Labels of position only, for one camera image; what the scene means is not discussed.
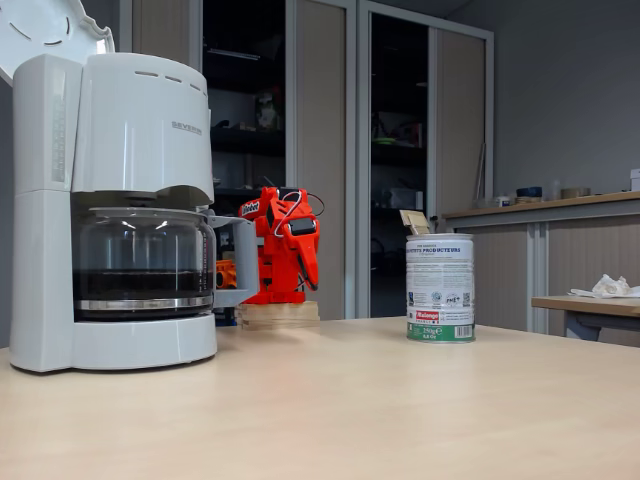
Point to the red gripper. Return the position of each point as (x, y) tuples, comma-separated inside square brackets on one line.
[(302, 246)]

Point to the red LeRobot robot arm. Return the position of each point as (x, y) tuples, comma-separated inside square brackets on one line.
[(272, 270)]

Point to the white green coffee tin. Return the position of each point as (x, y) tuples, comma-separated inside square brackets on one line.
[(440, 285)]

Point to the white drip coffee maker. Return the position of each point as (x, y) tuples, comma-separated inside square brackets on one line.
[(135, 150)]

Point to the grey tambour door cabinet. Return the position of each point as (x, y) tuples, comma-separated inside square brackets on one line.
[(465, 75), (330, 280)]

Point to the wooden base block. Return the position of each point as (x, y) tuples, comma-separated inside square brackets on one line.
[(280, 315)]

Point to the orange printed plastic part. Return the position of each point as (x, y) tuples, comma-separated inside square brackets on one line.
[(226, 275)]

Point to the green printed box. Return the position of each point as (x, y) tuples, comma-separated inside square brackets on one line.
[(267, 112)]

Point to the colourful packaged item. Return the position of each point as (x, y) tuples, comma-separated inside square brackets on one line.
[(400, 132)]

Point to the low cabinet wooden top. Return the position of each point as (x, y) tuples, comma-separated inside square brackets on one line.
[(500, 270)]

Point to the small white container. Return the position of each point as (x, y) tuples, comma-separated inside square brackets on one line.
[(502, 201)]

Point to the dark blue tape roll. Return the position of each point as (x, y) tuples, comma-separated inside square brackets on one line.
[(529, 192)]

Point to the tan tape roll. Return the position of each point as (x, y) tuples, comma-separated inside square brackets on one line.
[(575, 193)]

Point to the wooden side table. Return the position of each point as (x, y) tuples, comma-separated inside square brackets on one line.
[(585, 306)]

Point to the crumpled white cloth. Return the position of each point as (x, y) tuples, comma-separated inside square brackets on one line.
[(610, 286)]

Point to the white box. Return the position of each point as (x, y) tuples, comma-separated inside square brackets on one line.
[(635, 180)]

